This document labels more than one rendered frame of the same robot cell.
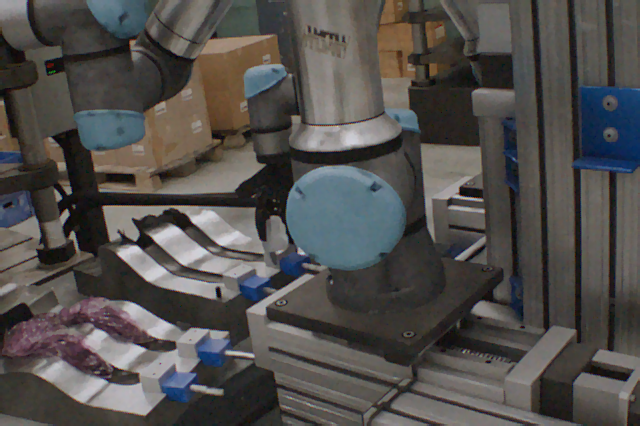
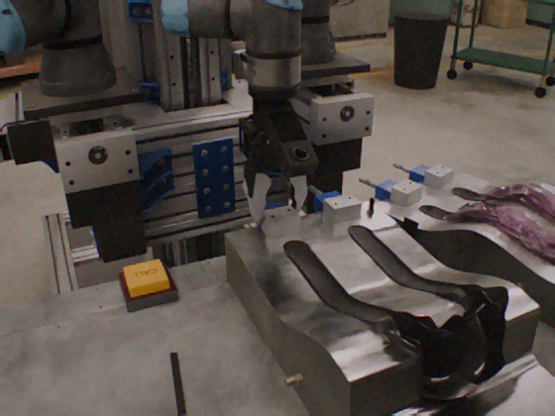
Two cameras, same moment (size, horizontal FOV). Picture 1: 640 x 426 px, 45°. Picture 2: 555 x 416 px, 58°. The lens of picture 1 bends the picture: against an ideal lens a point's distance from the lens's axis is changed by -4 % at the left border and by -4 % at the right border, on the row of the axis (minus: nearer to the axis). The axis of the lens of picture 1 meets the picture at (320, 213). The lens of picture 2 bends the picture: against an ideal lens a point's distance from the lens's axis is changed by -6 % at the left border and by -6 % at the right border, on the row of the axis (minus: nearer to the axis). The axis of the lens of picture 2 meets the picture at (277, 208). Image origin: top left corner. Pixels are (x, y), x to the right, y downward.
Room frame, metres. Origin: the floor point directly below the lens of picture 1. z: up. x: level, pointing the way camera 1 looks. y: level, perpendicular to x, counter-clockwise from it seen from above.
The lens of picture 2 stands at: (2.06, 0.36, 1.32)
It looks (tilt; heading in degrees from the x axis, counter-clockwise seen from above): 29 degrees down; 204
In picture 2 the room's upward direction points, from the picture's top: straight up
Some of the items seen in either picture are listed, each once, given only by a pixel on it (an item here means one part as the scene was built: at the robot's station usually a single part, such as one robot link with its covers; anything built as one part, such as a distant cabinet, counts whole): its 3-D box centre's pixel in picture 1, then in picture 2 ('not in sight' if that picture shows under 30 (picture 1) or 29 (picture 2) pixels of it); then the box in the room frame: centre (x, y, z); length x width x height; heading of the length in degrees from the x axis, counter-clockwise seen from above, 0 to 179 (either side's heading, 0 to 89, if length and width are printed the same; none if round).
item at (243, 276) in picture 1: (260, 289); (327, 202); (1.30, 0.12, 0.89); 0.13 x 0.05 x 0.05; 48
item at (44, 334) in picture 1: (67, 329); (531, 213); (1.21, 0.45, 0.90); 0.26 x 0.18 x 0.08; 65
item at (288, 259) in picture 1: (299, 265); (269, 214); (1.38, 0.05, 0.89); 0.13 x 0.05 x 0.05; 48
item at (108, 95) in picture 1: (112, 93); not in sight; (0.88, 0.21, 1.34); 0.11 x 0.08 x 0.11; 165
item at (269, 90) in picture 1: (269, 97); (271, 12); (1.39, 0.06, 1.21); 0.09 x 0.08 x 0.11; 95
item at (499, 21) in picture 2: not in sight; (503, 12); (-6.91, 0.24, 0.20); 0.63 x 0.44 x 0.40; 142
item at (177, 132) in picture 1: (118, 109); not in sight; (5.72, 1.36, 0.47); 1.22 x 0.80 x 0.94; 56
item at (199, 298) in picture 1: (188, 262); (386, 319); (1.53, 0.28, 0.87); 0.50 x 0.26 x 0.14; 48
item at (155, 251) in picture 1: (185, 243); (389, 280); (1.51, 0.28, 0.92); 0.35 x 0.16 x 0.09; 48
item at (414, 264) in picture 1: (382, 250); (302, 35); (0.93, -0.07, 1.09); 0.15 x 0.15 x 0.10
